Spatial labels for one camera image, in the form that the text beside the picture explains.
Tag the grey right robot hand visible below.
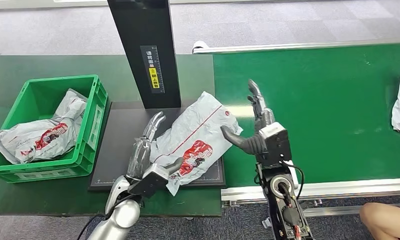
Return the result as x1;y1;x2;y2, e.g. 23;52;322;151
220;78;278;156

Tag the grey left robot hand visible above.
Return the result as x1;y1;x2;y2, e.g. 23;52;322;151
126;110;185;182

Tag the grey mailer bag red stripe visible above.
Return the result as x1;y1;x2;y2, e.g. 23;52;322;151
149;90;244;197

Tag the green conveyor belt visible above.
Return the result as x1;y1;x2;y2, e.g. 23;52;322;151
212;43;400;189

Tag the green plastic crate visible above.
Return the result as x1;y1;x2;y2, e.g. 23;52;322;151
0;74;109;184

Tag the plain crumpled grey mailer bag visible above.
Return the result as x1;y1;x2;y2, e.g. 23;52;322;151
51;88;89;129

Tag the yellow and grey column label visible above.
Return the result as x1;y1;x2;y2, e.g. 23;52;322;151
139;44;166;95

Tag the grey mailer bag red print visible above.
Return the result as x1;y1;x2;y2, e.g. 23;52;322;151
0;118;79;165

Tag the black scanner column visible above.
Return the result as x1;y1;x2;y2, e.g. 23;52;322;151
106;0;182;110

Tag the person's knee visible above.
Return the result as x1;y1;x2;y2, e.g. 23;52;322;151
359;202;400;240

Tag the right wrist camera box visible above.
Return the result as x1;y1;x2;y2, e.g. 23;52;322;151
257;121;293;166

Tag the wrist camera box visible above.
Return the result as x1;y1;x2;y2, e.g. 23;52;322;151
257;121;293;166
127;163;175;199

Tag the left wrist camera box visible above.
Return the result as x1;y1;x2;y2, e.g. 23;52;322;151
127;163;175;199

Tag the black scanner base plate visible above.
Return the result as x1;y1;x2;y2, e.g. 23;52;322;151
88;98;226;192

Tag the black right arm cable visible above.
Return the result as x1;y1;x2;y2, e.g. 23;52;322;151
281;160;306;200

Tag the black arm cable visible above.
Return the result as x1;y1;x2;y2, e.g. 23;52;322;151
76;212;105;240
281;160;306;200

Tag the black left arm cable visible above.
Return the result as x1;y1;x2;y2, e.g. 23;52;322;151
76;212;105;240

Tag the aluminium conveyor side rail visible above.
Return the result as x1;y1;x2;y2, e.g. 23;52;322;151
219;178;400;218
191;38;400;56

